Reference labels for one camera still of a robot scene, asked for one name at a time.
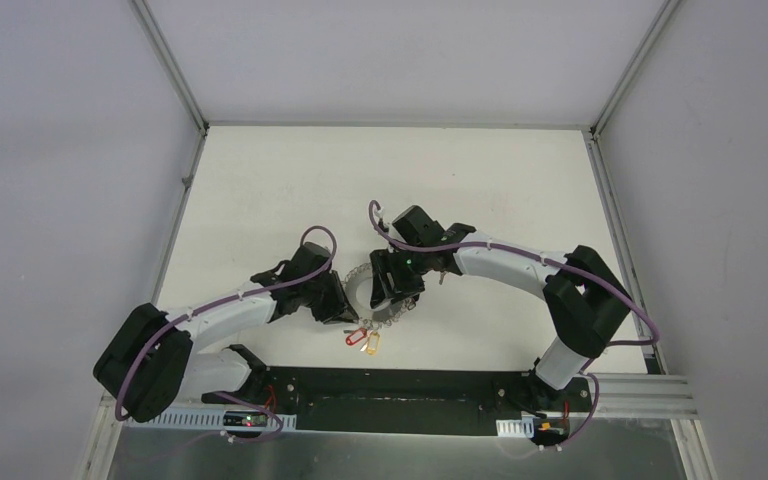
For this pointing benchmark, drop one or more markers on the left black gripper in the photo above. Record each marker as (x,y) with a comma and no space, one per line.
(325,298)

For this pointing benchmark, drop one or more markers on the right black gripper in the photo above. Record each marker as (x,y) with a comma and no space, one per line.
(384,261)

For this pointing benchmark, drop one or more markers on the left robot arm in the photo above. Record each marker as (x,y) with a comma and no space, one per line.
(158,357)

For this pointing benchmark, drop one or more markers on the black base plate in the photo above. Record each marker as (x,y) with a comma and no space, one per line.
(426,402)

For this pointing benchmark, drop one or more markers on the yellow key tag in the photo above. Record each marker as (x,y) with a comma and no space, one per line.
(373,343)

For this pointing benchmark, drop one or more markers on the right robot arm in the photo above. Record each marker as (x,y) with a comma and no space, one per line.
(586,302)

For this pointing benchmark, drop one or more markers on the red key tag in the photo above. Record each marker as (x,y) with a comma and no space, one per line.
(357,337)

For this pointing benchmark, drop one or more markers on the metal disc with keyrings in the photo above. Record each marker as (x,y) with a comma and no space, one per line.
(374,310)

